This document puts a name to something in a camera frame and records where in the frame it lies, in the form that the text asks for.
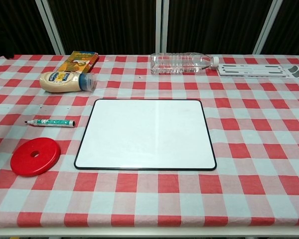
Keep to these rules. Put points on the mayonnaise squeeze bottle blue cap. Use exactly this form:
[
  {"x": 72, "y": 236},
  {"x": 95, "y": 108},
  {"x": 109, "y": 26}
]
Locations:
[{"x": 59, "y": 81}]

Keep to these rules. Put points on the red white checkered tablecloth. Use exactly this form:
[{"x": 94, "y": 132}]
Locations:
[{"x": 164, "y": 194}]

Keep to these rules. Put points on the white metal frame post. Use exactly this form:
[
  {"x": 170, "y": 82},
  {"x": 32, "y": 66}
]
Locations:
[
  {"x": 266, "y": 26},
  {"x": 162, "y": 26},
  {"x": 52, "y": 26}
]

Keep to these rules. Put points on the yellow orange cardboard box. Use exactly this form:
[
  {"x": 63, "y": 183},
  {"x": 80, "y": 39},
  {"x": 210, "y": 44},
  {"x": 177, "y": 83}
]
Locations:
[{"x": 78, "y": 62}]

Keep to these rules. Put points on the white folding stand grey pads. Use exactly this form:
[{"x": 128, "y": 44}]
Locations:
[{"x": 259, "y": 70}]

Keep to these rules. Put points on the white dry-erase board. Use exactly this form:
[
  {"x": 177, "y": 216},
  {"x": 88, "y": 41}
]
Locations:
[{"x": 145, "y": 134}]

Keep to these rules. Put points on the clear plastic water bottle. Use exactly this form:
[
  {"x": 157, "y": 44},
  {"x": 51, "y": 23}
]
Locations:
[{"x": 179, "y": 63}]

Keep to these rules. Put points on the green and white marker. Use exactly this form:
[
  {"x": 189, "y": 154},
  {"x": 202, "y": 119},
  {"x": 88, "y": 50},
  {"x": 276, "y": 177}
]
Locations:
[{"x": 52, "y": 122}]

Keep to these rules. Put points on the red round disc with hole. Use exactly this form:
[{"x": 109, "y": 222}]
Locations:
[{"x": 27, "y": 161}]

